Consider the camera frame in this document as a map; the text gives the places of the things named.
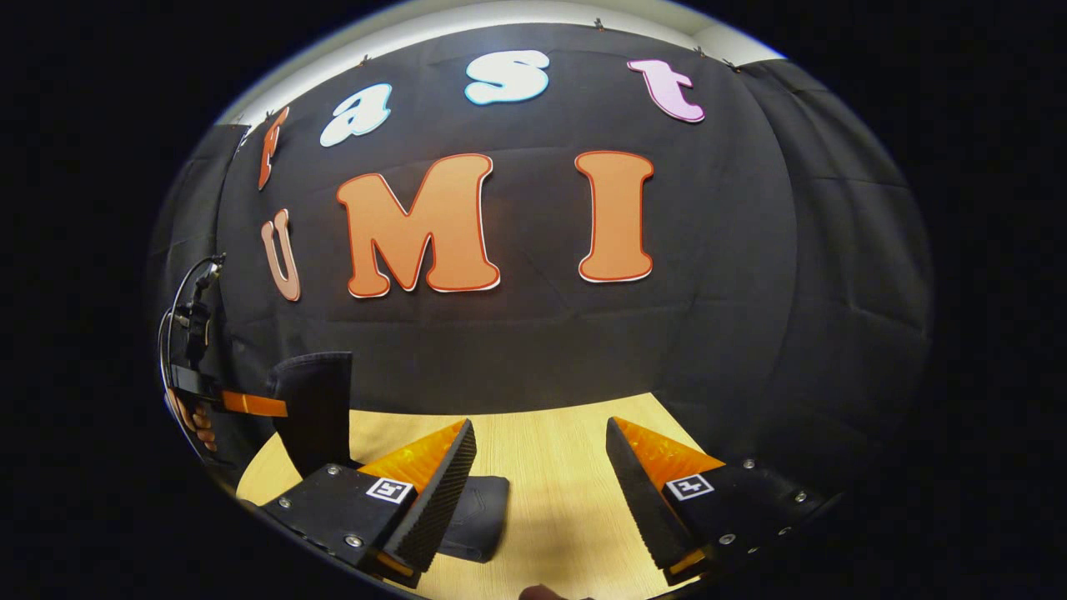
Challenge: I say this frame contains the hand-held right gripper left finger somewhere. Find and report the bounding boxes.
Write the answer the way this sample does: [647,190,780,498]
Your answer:
[260,418,478,588]

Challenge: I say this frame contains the black backdrop cloth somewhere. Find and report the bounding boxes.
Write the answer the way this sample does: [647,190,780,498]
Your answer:
[146,21,934,501]

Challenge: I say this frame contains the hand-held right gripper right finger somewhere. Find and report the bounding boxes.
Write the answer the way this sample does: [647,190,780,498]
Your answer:
[606,417,826,584]

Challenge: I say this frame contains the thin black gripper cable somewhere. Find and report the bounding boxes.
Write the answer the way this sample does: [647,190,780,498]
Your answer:
[157,254,224,388]

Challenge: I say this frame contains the dark grey jeans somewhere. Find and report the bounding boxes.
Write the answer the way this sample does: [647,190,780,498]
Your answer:
[267,352,511,563]

